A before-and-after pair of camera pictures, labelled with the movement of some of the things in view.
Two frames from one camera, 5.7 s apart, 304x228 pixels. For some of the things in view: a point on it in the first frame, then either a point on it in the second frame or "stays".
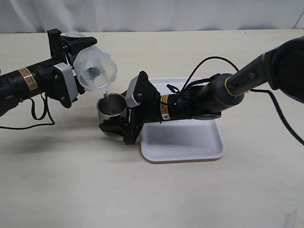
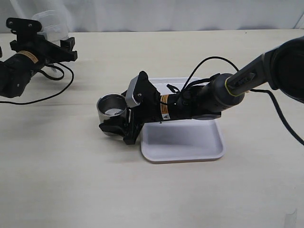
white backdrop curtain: x=33 y=16 stays
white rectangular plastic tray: x=171 y=141 stays
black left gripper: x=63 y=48 to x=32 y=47
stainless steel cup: x=110 y=105 stays
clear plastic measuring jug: x=94 y=69 to x=54 y=24
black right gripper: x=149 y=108 stays
